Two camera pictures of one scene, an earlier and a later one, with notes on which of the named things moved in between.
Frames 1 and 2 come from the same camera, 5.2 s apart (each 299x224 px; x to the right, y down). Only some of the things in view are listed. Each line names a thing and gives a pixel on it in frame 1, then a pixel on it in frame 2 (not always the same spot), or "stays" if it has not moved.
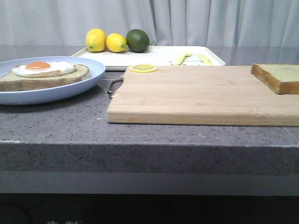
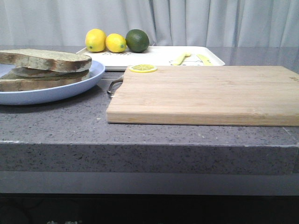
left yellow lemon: x=96 y=40 stays
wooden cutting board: x=211 y=95 stays
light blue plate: x=96 y=72 stays
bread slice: x=282 y=79 to x=45 y=59
